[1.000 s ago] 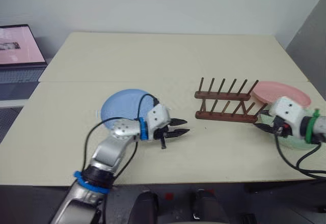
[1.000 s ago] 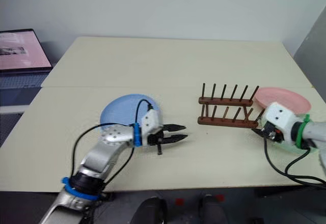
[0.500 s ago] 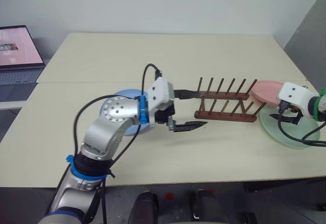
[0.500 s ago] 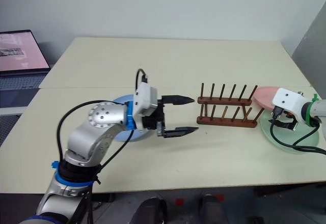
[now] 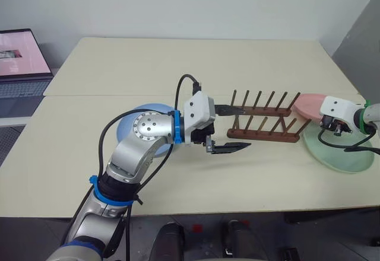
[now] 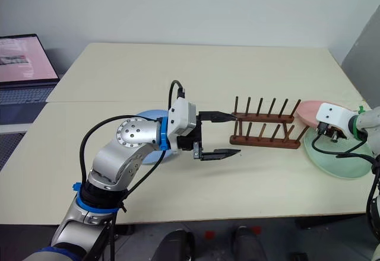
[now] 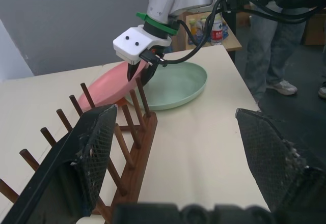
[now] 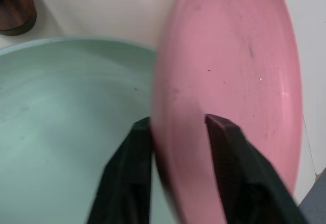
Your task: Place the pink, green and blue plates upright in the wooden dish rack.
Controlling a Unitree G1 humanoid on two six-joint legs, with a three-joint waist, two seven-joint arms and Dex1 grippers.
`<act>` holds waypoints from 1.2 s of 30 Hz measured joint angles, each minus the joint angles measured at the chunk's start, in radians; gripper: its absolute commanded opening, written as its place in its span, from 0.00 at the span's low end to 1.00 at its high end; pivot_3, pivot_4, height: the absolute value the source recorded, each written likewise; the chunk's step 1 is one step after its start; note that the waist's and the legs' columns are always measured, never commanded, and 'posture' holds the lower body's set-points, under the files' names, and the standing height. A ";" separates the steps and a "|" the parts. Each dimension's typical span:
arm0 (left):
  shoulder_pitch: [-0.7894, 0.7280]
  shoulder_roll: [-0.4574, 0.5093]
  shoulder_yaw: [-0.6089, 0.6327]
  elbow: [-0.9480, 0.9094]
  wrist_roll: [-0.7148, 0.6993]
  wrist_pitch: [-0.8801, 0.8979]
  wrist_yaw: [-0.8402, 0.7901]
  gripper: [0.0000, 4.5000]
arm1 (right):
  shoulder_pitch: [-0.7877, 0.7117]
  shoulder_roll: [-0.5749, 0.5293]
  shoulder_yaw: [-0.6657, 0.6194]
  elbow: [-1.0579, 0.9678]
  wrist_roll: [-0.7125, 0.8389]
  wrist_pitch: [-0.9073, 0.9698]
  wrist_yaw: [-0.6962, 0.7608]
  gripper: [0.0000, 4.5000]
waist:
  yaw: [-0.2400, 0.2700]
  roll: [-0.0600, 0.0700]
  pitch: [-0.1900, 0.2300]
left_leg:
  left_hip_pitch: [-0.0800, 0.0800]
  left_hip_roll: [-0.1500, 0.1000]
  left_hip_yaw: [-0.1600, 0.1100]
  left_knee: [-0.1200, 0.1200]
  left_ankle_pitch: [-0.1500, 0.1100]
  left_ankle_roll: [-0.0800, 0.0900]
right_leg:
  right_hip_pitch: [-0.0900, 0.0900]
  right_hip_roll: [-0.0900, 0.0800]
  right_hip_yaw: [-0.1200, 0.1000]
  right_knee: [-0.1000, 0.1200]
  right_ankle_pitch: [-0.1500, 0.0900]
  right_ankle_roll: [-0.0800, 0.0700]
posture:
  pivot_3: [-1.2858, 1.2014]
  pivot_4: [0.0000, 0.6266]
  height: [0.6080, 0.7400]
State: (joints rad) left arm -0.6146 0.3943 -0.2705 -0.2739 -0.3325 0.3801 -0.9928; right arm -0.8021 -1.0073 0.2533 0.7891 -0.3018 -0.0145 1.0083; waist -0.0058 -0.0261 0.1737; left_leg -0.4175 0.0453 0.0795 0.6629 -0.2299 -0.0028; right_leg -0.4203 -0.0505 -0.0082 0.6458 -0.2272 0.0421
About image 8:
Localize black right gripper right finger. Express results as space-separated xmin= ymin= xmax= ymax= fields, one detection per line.
xmin=205 ymin=114 xmax=310 ymax=224

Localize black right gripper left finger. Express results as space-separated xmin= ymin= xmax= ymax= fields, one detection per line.
xmin=86 ymin=116 xmax=155 ymax=224

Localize pink plate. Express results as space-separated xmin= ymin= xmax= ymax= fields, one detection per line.
xmin=149 ymin=0 xmax=306 ymax=224

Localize wooden dish rack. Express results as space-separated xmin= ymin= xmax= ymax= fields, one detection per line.
xmin=0 ymin=0 xmax=38 ymax=37

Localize green plate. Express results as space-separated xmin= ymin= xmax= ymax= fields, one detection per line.
xmin=0 ymin=36 xmax=184 ymax=224

